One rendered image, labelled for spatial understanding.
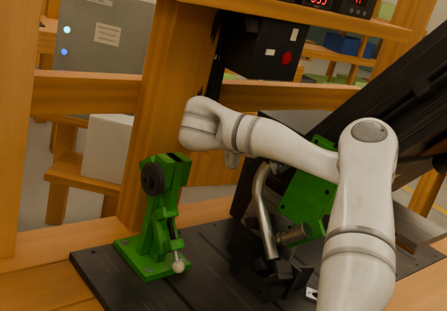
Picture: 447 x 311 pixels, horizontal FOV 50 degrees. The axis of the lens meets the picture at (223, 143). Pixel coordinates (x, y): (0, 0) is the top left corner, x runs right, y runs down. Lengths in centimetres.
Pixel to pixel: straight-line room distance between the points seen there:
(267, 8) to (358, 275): 68
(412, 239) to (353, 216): 52
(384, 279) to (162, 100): 71
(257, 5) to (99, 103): 43
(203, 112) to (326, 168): 24
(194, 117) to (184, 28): 31
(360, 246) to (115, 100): 75
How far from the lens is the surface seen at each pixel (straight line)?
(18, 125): 102
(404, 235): 116
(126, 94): 120
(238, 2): 104
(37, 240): 124
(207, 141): 88
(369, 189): 68
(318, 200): 112
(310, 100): 169
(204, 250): 126
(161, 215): 109
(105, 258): 117
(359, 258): 61
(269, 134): 81
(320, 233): 111
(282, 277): 113
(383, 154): 73
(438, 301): 147
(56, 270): 115
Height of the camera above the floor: 159
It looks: 20 degrees down
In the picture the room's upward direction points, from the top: 15 degrees clockwise
